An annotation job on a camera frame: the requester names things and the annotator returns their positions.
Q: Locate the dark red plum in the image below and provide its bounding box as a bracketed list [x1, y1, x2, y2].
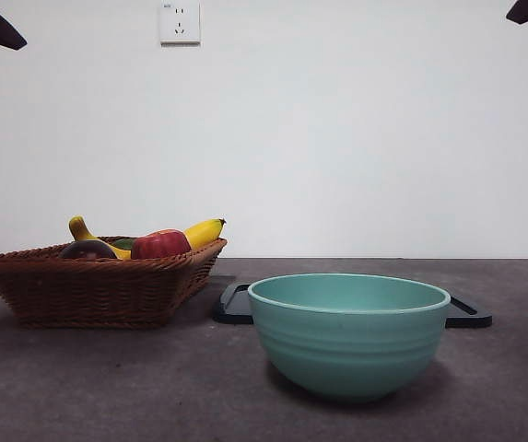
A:
[58, 238, 118, 261]

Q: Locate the brown wicker basket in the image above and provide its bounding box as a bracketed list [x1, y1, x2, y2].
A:
[0, 237, 228, 330]

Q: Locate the teal ribbed bowl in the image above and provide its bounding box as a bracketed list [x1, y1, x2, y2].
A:
[247, 273, 452, 405]

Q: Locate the white wall socket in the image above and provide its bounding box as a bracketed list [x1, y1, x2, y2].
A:
[159, 2, 201, 46]

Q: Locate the red bell pepper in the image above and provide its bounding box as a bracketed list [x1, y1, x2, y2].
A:
[130, 228, 193, 260]

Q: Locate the black rectangular tray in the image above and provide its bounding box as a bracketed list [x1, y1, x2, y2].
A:
[211, 282, 494, 330]

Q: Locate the yellow banana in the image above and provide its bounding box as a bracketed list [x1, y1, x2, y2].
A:
[68, 215, 228, 261]

